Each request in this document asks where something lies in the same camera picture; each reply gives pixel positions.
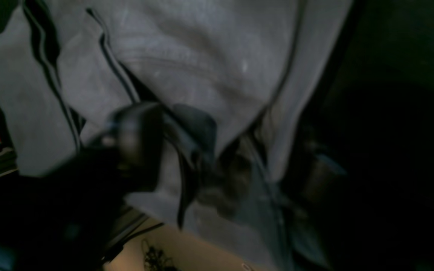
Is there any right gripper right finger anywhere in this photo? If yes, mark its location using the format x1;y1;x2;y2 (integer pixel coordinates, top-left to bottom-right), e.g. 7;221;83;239
166;104;330;271

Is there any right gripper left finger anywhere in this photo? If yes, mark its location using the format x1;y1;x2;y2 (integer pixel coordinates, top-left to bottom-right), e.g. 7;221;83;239
0;102;164;271

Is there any grey T-shirt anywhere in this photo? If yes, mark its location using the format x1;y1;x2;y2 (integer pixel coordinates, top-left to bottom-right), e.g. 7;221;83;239
0;0;353;271

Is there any black table cloth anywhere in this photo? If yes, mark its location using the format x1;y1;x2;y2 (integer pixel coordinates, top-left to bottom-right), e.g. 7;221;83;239
0;0;434;271

